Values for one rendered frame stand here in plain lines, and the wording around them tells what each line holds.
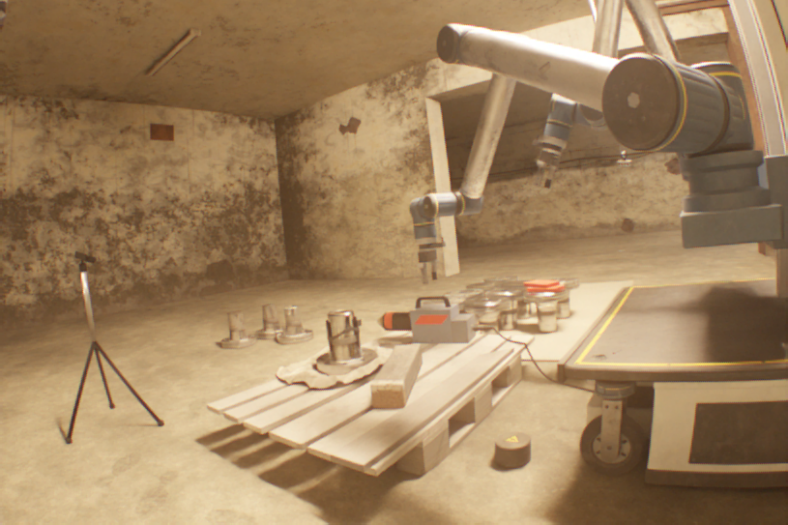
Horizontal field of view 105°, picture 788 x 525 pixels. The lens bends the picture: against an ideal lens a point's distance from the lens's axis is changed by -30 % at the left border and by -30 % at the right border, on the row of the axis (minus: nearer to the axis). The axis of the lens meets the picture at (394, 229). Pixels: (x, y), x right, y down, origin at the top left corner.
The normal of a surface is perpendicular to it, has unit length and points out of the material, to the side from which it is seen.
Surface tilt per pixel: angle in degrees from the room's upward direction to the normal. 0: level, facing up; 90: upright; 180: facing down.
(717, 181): 90
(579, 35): 90
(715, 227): 90
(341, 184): 90
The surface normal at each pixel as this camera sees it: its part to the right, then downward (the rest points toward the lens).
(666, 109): -0.88, 0.14
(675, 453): -0.63, 0.07
